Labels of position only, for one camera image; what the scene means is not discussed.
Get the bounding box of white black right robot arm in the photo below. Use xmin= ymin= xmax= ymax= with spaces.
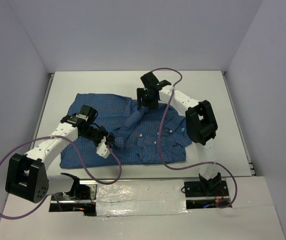
xmin=136 ymin=71 xmax=222 ymax=196

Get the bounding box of silver tape patch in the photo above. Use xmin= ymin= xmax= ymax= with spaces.
xmin=95 ymin=180 xmax=188 ymax=217

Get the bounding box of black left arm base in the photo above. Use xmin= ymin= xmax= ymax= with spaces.
xmin=49 ymin=184 xmax=97 ymax=217

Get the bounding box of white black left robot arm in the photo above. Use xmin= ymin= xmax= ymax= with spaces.
xmin=5 ymin=105 xmax=115 ymax=204

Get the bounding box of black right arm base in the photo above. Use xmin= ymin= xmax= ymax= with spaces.
xmin=181 ymin=180 xmax=230 ymax=210

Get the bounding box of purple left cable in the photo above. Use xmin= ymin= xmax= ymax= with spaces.
xmin=0 ymin=136 xmax=123 ymax=221

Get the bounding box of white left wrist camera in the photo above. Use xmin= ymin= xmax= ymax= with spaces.
xmin=96 ymin=136 xmax=110 ymax=159

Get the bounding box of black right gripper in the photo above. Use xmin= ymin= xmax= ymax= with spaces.
xmin=137 ymin=87 xmax=160 ymax=111

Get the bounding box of blue checked long sleeve shirt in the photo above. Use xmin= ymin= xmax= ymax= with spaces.
xmin=68 ymin=93 xmax=192 ymax=165

